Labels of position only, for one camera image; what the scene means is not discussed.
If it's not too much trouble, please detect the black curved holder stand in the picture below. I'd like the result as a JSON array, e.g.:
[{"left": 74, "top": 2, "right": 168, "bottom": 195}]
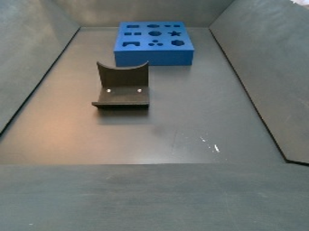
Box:
[{"left": 92, "top": 62, "right": 149, "bottom": 108}]

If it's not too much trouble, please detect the blue shape-sorter block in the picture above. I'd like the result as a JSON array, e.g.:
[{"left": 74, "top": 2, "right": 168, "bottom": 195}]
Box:
[{"left": 113, "top": 22, "right": 193, "bottom": 67}]

